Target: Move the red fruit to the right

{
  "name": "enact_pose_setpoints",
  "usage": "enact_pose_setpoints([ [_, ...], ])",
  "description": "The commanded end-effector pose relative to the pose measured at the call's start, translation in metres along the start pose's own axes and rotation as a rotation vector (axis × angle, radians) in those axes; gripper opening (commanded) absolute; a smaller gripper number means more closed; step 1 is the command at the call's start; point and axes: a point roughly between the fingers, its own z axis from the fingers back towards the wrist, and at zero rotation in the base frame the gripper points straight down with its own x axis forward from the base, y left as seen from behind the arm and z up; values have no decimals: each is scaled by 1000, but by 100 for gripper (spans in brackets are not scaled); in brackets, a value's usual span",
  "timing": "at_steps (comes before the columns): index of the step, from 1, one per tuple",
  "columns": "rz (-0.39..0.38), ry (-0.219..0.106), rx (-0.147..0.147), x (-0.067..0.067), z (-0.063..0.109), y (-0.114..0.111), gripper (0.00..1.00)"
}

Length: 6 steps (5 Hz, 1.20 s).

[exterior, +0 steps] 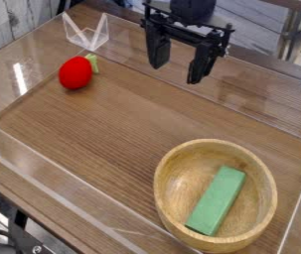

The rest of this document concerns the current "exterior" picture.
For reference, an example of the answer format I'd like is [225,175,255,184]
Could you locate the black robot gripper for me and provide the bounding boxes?
[140,0,234,84]

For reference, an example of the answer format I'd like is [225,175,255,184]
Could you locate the wooden bowl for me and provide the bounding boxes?
[154,139,277,254]

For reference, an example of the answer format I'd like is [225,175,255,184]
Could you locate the clear acrylic tray walls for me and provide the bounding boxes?
[0,4,301,254]

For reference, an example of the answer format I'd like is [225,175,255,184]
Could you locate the metal stand in background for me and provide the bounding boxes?
[262,0,301,62]

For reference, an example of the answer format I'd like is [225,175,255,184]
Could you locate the green rectangular block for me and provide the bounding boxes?
[184,166,246,236]

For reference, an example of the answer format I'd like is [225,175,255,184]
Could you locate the clear acrylic corner bracket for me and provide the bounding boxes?
[61,13,108,52]

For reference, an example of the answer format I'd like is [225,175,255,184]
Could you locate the black table leg bracket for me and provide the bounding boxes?
[8,209,55,254]

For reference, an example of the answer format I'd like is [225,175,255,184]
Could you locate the red plush fruit green stem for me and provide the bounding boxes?
[59,54,99,89]

